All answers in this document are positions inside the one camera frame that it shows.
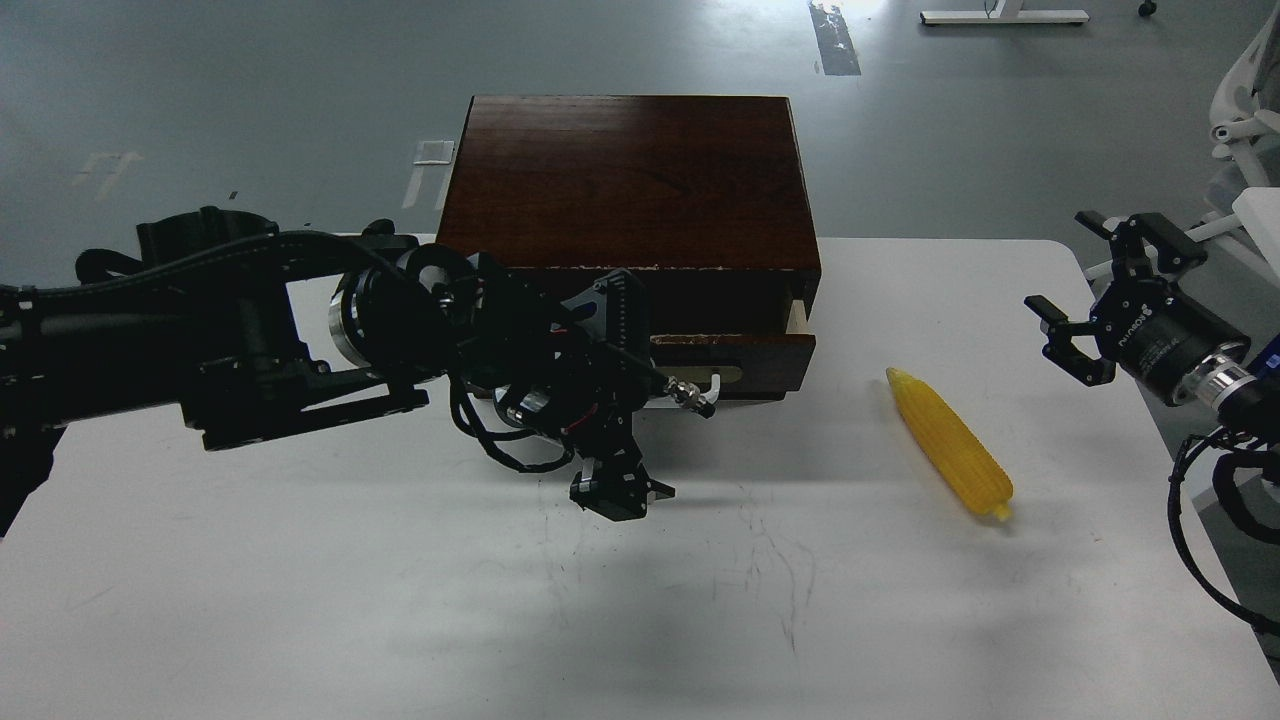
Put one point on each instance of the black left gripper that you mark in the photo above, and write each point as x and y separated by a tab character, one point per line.
566	377

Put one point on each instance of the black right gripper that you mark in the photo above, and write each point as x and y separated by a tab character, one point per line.
1146	324

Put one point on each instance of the dark wooden drawer with handle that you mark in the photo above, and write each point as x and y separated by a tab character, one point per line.
750	367

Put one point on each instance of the yellow corn cob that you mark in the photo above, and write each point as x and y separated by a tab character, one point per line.
968	468

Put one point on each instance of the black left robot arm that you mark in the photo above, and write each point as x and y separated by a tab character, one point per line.
258	334

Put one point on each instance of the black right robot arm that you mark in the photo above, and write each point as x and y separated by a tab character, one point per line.
1242	402

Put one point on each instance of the dark wooden drawer cabinet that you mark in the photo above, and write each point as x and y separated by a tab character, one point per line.
702	197

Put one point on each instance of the white desk foot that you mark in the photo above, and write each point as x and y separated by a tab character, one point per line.
1004	13

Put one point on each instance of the black floor tape patch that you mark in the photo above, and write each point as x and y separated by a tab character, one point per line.
837	54

